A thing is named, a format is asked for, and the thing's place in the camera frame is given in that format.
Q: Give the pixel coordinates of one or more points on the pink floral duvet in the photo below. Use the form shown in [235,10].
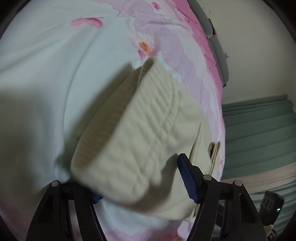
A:
[46,81]

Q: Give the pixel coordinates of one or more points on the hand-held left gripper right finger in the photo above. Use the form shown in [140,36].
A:
[187,179]

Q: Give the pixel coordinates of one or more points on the green curtain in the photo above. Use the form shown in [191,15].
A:
[256,134]

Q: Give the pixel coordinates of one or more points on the cream knitted sweater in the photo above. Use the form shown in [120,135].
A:
[143,143]

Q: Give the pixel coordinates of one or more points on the beige curtain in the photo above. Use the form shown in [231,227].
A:
[259,182]

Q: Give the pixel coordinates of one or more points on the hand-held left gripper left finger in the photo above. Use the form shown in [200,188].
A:
[81,199]

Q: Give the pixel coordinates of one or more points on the grey padded headboard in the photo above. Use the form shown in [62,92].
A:
[218,46]

